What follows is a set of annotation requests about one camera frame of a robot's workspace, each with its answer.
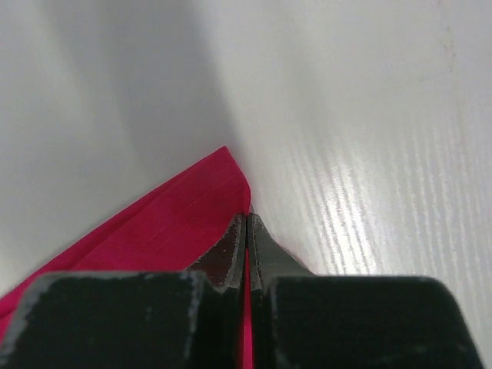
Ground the red t shirt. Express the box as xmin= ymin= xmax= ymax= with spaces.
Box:
xmin=1 ymin=148 xmax=251 ymax=346

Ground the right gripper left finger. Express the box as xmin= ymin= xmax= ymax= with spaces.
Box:
xmin=1 ymin=214 xmax=246 ymax=368

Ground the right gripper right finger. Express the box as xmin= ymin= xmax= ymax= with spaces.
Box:
xmin=247 ymin=214 xmax=483 ymax=368

